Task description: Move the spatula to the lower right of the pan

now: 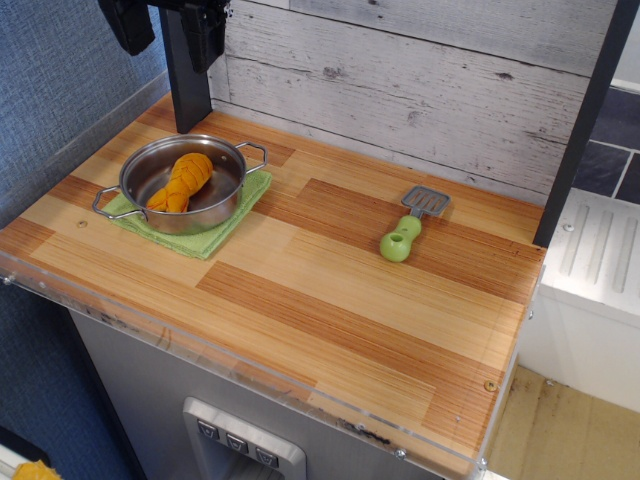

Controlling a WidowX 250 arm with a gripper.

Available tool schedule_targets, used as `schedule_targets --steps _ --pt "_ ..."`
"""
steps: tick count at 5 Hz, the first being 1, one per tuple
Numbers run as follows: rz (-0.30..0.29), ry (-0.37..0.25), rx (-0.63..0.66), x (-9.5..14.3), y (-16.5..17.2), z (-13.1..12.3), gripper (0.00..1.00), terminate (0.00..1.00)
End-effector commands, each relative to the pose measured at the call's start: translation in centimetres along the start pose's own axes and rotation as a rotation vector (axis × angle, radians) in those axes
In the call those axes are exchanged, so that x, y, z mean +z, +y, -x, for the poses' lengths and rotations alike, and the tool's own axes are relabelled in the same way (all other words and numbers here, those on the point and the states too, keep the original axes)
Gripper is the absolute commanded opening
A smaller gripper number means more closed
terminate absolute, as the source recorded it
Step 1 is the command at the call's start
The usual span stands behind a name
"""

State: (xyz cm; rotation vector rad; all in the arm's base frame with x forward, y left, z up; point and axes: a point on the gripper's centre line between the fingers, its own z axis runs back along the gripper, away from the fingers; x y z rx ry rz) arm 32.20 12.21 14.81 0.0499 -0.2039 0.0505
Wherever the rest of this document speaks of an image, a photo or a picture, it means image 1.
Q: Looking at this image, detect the dark grey right post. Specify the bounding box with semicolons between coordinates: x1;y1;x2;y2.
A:
533;0;639;248

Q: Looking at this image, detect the yellow object at corner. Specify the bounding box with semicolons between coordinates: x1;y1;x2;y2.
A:
11;461;62;480

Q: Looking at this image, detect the silver dispenser panel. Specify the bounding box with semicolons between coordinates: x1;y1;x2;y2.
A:
182;397;307;479

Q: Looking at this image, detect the green toy spatula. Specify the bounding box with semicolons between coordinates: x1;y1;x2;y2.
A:
379;186;451;263

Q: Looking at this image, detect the dark grey post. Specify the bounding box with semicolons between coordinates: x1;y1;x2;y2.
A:
159;8;212;134
533;0;639;248

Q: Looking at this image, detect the orange plush toy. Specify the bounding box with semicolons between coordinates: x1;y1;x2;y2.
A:
146;153;214;213

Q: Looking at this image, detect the dark grey left post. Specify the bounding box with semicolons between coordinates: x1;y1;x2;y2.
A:
159;8;212;134

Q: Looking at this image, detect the white ribbed cabinet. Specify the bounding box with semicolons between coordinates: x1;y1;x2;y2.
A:
519;189;639;411

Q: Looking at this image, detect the green folded cloth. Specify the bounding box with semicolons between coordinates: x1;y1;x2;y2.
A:
98;170;274;261

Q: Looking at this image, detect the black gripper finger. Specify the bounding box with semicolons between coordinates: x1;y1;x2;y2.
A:
180;0;231;73
98;0;155;56

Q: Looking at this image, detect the silver steel pot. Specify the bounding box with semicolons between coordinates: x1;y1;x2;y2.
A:
92;134;268;235

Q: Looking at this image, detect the clear acrylic edge guard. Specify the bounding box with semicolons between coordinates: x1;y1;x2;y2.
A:
1;240;544;479

